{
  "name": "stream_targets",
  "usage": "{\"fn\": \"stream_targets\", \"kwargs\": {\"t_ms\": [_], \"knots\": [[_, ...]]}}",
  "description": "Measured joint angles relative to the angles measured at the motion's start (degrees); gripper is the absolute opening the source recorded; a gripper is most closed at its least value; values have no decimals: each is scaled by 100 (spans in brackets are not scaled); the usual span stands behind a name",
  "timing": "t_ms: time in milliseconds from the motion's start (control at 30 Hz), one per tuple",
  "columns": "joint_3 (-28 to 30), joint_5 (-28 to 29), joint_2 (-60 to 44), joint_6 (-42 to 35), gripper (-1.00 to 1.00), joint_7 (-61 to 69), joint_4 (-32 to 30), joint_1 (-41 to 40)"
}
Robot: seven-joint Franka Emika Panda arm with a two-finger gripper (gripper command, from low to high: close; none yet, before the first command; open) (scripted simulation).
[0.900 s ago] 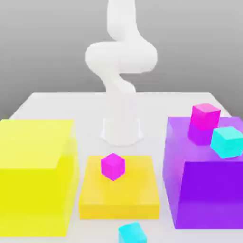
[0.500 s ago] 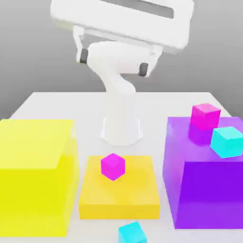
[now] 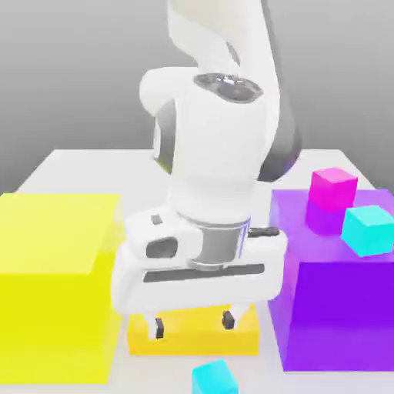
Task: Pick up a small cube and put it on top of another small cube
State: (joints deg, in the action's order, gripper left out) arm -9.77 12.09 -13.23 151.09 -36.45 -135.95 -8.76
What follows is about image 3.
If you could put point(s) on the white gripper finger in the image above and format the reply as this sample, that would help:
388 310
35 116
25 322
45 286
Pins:
154 328
234 315

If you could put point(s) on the large orange box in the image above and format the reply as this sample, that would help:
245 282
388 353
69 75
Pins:
197 335

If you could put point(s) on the small cyan cube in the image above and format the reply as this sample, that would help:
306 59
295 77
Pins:
368 231
214 378

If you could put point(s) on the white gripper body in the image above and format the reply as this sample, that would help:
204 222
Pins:
197 292

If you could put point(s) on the small magenta cube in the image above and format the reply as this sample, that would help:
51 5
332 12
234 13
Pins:
331 190

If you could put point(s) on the large purple box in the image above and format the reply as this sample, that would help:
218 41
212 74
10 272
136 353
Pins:
338 307

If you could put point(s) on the large yellow box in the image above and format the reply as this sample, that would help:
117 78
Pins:
55 277

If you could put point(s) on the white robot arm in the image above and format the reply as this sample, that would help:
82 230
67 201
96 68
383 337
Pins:
221 147

